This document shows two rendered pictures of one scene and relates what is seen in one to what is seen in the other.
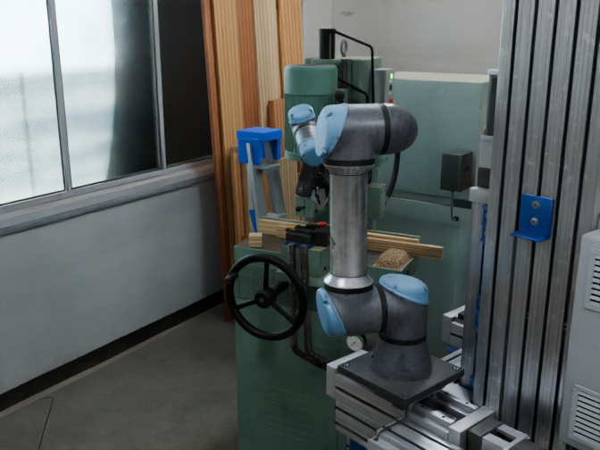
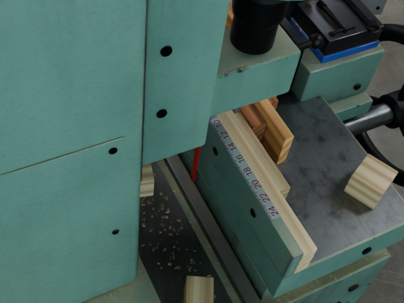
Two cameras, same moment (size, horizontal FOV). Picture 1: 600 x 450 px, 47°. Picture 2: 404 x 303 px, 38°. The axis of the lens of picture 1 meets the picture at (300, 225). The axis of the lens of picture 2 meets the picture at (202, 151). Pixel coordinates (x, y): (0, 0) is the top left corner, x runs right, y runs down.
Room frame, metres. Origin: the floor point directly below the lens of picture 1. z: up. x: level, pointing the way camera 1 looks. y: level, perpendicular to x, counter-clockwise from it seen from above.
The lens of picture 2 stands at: (2.79, 0.20, 1.53)
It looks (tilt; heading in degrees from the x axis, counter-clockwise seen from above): 53 degrees down; 211
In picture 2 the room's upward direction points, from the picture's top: 10 degrees clockwise
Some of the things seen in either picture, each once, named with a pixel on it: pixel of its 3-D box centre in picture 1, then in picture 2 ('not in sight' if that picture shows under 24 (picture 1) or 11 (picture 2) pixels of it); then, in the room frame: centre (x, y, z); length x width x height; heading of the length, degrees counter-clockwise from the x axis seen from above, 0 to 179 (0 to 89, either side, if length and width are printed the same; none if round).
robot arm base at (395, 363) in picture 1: (401, 348); not in sight; (1.55, -0.25, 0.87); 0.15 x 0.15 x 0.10
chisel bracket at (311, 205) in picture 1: (312, 204); (229, 71); (2.35, -0.05, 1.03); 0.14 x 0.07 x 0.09; 155
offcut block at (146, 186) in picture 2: not in sight; (137, 178); (2.43, -0.12, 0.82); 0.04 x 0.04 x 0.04; 51
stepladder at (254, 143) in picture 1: (270, 248); not in sight; (3.23, 0.15, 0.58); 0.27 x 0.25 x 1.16; 57
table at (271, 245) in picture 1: (320, 261); (263, 86); (2.20, -0.07, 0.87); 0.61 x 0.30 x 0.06; 65
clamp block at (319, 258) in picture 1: (309, 255); (315, 52); (2.12, -0.03, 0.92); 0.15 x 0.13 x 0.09; 65
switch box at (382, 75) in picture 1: (381, 91); not in sight; (2.56, -0.30, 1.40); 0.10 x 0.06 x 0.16; 155
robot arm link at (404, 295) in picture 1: (400, 304); not in sight; (1.55, -0.24, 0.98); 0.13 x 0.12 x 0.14; 103
